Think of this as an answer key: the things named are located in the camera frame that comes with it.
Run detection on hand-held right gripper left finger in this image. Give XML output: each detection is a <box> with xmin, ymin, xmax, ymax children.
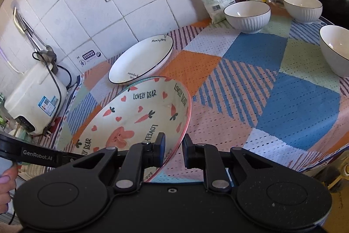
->
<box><xmin>71</xmin><ymin>133</ymin><xmax>166</xmax><ymax>194</ymax></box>

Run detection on hanging metal utensils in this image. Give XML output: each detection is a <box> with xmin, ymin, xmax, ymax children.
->
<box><xmin>13</xmin><ymin>7</ymin><xmax>53</xmax><ymax>55</ymax></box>

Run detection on white ribbed bowl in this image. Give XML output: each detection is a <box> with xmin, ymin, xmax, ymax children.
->
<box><xmin>224</xmin><ymin>1</ymin><xmax>271</xmax><ymax>34</ymax></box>
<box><xmin>319</xmin><ymin>25</ymin><xmax>349</xmax><ymax>78</ymax></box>
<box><xmin>283</xmin><ymin>0</ymin><xmax>323</xmax><ymax>25</ymax></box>

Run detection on pink rim carrot print plate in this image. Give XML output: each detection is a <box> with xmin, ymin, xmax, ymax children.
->
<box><xmin>56</xmin><ymin>76</ymin><xmax>192</xmax><ymax>183</ymax></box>

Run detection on black power cable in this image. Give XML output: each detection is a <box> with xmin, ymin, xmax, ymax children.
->
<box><xmin>32</xmin><ymin>51</ymin><xmax>73</xmax><ymax>124</ymax></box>

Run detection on person's left hand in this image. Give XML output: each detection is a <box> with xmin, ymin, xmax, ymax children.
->
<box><xmin>0</xmin><ymin>166</ymin><xmax>19</xmax><ymax>216</ymax></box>

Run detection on colourful patchwork tablecloth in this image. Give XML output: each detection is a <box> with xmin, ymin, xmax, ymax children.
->
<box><xmin>56</xmin><ymin>15</ymin><xmax>349</xmax><ymax>184</ymax></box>

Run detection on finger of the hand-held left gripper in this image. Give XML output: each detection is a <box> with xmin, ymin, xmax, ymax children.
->
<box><xmin>58</xmin><ymin>152</ymin><xmax>83</xmax><ymax>165</ymax></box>

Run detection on white plate with black rim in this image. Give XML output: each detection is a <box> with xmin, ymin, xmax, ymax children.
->
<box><xmin>108</xmin><ymin>34</ymin><xmax>174</xmax><ymax>85</ymax></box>

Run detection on white rice cooker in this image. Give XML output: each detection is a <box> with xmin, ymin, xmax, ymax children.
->
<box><xmin>4</xmin><ymin>45</ymin><xmax>68</xmax><ymax>136</ymax></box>

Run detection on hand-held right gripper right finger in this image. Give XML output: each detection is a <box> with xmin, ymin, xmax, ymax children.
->
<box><xmin>182</xmin><ymin>134</ymin><xmax>273</xmax><ymax>194</ymax></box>

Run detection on small wall sticker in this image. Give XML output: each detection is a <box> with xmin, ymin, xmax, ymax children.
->
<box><xmin>76</xmin><ymin>49</ymin><xmax>102</xmax><ymax>67</ymax></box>

